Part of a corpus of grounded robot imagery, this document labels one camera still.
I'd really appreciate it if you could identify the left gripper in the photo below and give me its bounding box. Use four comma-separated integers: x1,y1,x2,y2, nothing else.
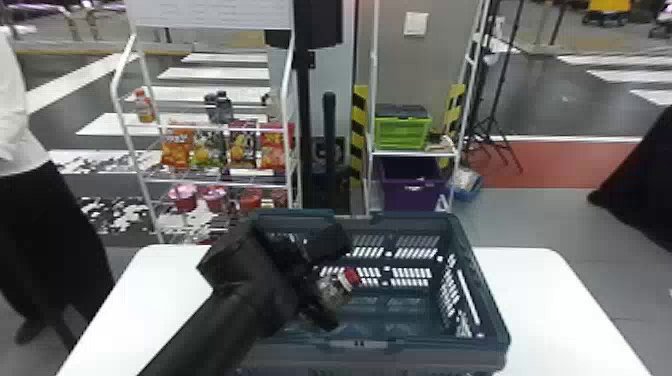
270,238,340,333

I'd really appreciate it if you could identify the clear bottle with red cap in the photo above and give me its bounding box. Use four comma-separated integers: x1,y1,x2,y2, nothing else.
316,266,363,312

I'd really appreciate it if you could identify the purple crate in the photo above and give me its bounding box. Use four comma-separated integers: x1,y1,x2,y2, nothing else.
378,156,448,213

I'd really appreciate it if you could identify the red snack packet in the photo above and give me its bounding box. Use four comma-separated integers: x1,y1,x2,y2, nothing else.
258,122,296,171

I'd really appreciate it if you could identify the white shelf trolley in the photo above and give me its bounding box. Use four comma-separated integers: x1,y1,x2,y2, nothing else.
364,0,493,214

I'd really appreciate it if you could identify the purple snack packet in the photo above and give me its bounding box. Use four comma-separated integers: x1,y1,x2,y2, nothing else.
226,119,259,170

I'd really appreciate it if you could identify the small blue basket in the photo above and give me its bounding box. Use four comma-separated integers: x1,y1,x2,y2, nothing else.
450,167,485,202

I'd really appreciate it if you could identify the green crate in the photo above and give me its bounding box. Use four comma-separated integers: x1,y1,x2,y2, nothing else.
373,103,433,152

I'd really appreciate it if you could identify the green snack packet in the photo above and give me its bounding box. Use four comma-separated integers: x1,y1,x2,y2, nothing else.
191,130,227,170

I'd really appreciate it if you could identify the orange snack packet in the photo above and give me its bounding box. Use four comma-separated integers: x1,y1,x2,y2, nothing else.
160,128,195,170

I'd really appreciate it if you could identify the black bottle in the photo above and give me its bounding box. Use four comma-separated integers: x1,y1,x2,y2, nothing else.
203,92,219,124
215,90,235,125

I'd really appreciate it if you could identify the black tripod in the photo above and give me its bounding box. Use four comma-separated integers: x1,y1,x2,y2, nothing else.
463,0,527,175

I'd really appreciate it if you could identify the orange bottle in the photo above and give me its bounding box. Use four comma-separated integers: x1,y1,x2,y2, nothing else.
134,88,158,125

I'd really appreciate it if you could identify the person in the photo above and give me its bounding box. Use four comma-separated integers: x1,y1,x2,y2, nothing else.
0,26,116,352

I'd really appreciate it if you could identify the yellow black striped post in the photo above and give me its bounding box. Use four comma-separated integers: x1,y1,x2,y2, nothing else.
349,84,370,183
442,83,468,139

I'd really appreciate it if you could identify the white wall plate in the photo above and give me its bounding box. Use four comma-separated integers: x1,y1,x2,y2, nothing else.
402,10,430,37

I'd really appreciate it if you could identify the white wire rack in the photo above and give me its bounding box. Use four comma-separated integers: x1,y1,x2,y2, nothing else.
109,0,304,246

